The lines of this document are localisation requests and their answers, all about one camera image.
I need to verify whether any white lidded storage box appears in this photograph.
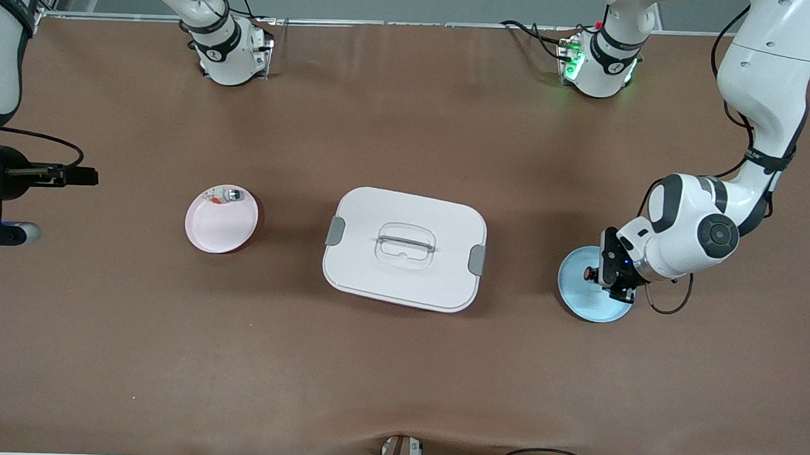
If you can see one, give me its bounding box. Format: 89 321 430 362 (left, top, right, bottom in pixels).
320 184 490 316

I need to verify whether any light blue round plate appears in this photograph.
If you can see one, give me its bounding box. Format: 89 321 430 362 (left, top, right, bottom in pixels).
555 245 639 325

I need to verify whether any pink round plate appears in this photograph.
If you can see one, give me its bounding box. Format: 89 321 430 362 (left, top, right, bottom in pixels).
184 182 261 257

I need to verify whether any brown table cover mat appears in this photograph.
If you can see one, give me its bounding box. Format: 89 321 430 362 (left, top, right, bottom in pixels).
0 3 810 455

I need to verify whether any small white green switch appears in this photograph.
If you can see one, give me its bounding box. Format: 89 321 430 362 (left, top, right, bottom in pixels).
204 186 243 206

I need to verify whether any black base power cable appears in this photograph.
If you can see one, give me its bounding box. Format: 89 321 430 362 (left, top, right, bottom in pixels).
212 0 258 23
499 18 578 64

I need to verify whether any silver table edge rail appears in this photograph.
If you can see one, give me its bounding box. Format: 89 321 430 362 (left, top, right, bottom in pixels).
42 3 736 50

